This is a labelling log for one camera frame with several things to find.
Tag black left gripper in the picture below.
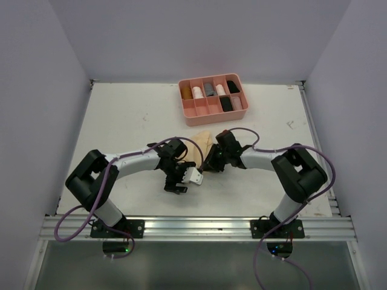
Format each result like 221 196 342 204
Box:
161 161 195 193

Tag beige underwear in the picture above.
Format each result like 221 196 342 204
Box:
183 130 213 169

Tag black underwear orange trim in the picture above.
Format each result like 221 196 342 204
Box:
220 96 233 112

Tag pink underwear cream waistband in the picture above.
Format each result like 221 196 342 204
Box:
231 96 243 111

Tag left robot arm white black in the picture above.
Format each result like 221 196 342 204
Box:
65 138 203 237

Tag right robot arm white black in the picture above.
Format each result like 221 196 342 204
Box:
203 130 328 237

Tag brown rolled underwear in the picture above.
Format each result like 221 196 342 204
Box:
181 86 193 100

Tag grey rolled underwear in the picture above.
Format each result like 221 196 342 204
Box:
203 82 216 97

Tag black rolled underwear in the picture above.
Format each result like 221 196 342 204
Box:
226 80 240 94

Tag pink divided organizer tray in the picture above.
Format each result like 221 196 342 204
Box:
178 73 249 126

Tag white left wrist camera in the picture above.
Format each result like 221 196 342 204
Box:
181 167 204 185

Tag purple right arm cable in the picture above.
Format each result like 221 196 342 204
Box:
228 127 336 290

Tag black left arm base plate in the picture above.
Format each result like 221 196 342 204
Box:
90 219 145 239

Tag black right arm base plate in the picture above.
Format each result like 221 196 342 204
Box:
250 216 305 239

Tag aluminium table frame rail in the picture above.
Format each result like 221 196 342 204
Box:
41 82 355 242

